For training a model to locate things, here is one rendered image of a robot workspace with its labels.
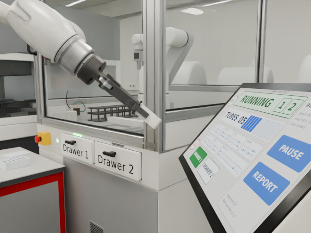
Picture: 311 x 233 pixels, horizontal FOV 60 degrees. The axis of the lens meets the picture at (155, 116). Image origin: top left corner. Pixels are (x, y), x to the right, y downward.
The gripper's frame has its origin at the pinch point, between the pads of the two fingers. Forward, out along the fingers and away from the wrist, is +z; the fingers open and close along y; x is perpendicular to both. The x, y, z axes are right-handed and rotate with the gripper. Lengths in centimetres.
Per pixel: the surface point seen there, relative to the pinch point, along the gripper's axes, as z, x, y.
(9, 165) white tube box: -31, 69, 66
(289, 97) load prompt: 17.0, -22.1, -18.0
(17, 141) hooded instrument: -48, 84, 125
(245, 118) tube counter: 17.0, -14.9, -8.1
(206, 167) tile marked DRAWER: 17.1, -0.3, -9.4
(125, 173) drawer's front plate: 11.6, 26.9, 37.3
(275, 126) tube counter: 17.0, -15.4, -21.5
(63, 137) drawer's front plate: -20, 43, 73
